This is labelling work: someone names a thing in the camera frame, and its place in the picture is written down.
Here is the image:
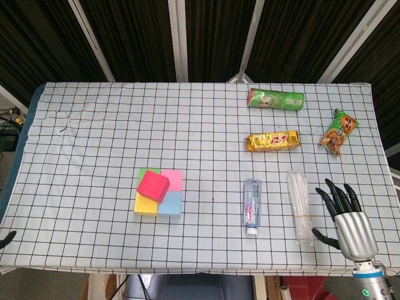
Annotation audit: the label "red plastic stool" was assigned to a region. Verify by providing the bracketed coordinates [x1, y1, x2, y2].
[282, 276, 354, 300]

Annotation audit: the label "clear plastic water bottle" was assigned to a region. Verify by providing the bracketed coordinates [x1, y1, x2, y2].
[242, 177, 263, 236]

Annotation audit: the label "light blue foam cube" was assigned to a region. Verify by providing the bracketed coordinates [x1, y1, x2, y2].
[156, 190, 183, 219]

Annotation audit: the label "clear pack of straws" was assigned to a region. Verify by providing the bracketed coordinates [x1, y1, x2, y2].
[286, 171, 315, 244]

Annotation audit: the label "yellow foam cube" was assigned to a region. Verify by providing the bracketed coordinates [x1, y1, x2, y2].
[134, 191, 160, 217]

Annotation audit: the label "green foam cube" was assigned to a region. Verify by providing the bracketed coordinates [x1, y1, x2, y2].
[138, 167, 162, 186]

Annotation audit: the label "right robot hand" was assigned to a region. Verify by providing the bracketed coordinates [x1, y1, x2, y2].
[311, 178, 379, 262]

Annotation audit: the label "blue table pad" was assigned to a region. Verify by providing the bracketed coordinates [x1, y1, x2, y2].
[0, 83, 46, 226]

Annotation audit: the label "pink foam cube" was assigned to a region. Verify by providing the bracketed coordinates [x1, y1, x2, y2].
[160, 168, 184, 192]

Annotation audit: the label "red foam cube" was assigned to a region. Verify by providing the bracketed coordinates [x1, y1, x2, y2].
[136, 169, 171, 204]

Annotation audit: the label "gold biscuit pack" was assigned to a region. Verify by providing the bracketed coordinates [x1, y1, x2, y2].
[244, 130, 303, 153]

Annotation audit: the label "green snack bag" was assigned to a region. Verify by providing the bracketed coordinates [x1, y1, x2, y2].
[319, 108, 359, 158]

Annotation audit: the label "grid pattern tablecloth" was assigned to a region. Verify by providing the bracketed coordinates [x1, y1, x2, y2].
[0, 81, 400, 278]

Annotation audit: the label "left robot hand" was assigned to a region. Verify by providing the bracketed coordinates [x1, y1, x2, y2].
[0, 230, 18, 250]

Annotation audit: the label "white frame pole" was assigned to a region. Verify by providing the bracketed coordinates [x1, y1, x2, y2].
[227, 0, 266, 84]
[67, 0, 116, 83]
[167, 0, 189, 83]
[314, 0, 388, 84]

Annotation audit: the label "cables with yellow plugs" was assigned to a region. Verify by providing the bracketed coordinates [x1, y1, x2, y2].
[0, 106, 28, 129]

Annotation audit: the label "green chips can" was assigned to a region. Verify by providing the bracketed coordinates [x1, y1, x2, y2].
[248, 87, 305, 111]

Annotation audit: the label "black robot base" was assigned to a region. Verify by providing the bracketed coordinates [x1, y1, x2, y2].
[124, 274, 254, 300]

